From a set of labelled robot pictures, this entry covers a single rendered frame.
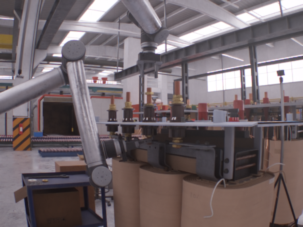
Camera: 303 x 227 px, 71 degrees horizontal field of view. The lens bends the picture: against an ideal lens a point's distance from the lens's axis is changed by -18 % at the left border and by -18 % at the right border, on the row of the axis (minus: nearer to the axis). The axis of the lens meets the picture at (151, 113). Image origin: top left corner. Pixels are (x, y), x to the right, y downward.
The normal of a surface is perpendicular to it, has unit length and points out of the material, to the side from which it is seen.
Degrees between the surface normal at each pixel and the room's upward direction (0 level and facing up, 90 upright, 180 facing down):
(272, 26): 90
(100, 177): 73
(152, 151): 90
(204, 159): 90
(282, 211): 90
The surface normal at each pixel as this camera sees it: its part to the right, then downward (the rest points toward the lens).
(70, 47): 0.29, -0.32
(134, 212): -0.17, -0.03
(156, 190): -0.69, -0.02
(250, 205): 0.49, -0.03
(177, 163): -0.84, -0.02
